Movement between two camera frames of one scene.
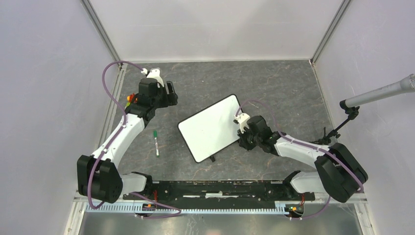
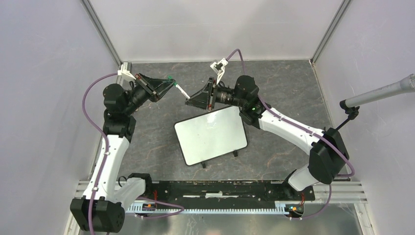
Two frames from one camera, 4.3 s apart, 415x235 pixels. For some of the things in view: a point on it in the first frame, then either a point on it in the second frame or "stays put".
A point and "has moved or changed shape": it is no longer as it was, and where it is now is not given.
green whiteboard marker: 155,136 → 175,83
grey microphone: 407,84 stays put
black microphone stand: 353,112 stays put
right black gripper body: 249,141 → 213,97
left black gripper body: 163,100 → 145,90
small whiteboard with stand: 211,130 has moved or changed shape
